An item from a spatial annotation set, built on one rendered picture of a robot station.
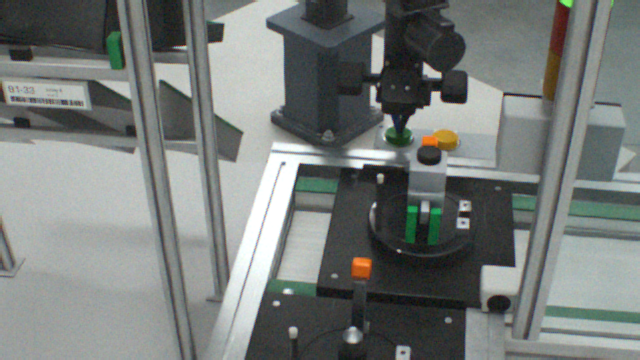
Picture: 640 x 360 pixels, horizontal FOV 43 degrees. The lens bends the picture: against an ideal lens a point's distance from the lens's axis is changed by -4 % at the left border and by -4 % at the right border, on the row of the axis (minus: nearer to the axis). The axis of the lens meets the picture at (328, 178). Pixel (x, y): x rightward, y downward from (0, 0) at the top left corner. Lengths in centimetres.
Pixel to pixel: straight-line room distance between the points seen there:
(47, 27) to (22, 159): 67
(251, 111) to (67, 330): 57
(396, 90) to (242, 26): 73
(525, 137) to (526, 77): 256
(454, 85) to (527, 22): 266
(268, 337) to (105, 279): 34
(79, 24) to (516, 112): 43
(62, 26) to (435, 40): 47
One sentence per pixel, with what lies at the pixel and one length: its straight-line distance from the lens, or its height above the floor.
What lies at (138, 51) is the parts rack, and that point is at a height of 133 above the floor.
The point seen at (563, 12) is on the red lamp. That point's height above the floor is 135.
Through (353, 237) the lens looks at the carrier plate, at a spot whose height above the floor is 97.
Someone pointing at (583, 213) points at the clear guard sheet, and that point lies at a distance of 88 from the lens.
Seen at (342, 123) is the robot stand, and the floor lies 90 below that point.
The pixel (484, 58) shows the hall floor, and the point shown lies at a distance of 349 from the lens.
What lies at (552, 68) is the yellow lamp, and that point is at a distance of 81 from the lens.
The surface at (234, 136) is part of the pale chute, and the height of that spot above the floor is 103.
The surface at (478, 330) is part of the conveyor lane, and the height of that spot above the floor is 96.
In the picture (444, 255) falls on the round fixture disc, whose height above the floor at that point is 99.
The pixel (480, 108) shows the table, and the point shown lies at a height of 86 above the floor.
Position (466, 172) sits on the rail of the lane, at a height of 96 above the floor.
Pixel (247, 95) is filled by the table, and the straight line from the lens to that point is 157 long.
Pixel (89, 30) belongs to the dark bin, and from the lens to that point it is 81.
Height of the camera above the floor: 168
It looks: 38 degrees down
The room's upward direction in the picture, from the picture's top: straight up
